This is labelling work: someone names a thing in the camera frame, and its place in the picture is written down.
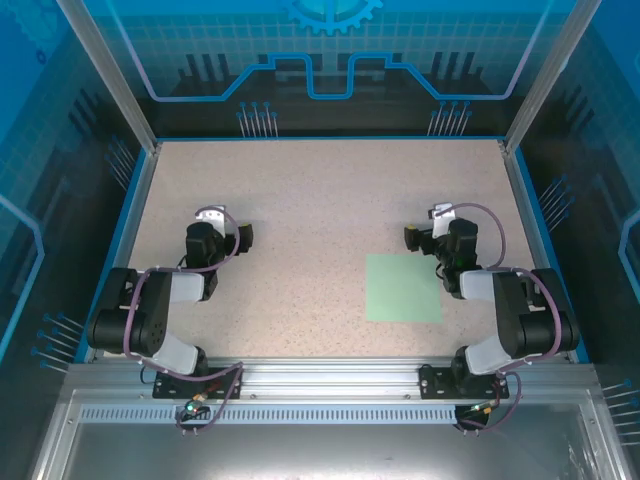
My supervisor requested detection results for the green paper sheet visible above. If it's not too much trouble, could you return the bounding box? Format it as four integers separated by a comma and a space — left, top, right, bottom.
364, 253, 445, 323

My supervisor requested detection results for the aluminium mounting rail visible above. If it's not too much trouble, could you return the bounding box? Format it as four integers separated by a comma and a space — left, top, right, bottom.
67, 355, 599, 401

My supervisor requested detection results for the aluminium side rail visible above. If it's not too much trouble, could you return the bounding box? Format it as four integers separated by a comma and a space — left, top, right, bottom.
499, 142, 577, 362
82, 142, 162, 364

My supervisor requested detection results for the slotted cable duct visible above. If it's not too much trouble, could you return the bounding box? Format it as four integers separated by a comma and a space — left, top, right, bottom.
78, 405, 459, 426

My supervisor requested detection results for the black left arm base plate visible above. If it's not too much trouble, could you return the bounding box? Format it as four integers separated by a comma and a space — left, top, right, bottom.
152, 366, 245, 400

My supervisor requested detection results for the cable connector plug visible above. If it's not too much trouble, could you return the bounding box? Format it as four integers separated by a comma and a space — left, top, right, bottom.
180, 392, 212, 420
462, 399, 502, 419

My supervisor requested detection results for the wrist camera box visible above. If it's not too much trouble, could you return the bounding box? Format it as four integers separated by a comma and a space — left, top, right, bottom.
427, 201, 458, 240
193, 203, 227, 232

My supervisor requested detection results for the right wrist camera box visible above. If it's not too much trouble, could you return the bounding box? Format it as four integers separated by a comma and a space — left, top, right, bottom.
427, 201, 458, 240

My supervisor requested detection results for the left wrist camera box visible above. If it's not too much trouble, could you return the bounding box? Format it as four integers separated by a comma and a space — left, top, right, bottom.
193, 203, 227, 232

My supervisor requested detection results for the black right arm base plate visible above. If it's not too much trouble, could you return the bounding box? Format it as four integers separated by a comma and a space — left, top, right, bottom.
418, 364, 511, 400

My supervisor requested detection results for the aluminium frame post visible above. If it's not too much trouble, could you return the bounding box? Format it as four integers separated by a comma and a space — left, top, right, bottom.
501, 0, 605, 155
55, 0, 162, 154

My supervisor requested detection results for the metal tray panel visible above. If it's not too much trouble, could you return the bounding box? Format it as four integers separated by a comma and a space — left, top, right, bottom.
29, 388, 632, 480

